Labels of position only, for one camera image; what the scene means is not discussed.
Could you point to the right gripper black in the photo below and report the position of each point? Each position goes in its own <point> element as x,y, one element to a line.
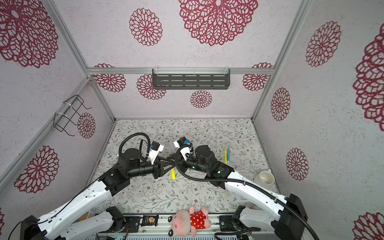
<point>181,162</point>

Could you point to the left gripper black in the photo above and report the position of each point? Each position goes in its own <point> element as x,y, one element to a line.
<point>158,167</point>

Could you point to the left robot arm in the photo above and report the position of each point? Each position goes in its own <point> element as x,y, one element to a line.
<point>62,224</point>

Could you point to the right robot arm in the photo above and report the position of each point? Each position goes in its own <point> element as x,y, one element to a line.
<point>203,166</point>

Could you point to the small dark snack packet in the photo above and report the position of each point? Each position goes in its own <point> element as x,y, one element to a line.
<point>149,220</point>

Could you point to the pink pig plush toy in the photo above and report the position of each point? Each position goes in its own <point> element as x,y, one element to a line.
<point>188,222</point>

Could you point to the white cup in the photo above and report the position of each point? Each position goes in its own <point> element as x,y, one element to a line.
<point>265,179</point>

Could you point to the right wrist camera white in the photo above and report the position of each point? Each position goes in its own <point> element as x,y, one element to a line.
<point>187,147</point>

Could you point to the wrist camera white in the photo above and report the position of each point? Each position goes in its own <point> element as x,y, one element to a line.
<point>155,149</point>
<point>187,147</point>

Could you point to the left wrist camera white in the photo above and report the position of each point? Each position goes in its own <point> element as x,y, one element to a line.
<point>155,149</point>

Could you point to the dark grey wall shelf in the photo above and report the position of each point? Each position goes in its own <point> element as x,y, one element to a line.
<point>191,80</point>

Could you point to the black wire wall rack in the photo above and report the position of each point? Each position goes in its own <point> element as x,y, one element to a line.
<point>62,119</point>

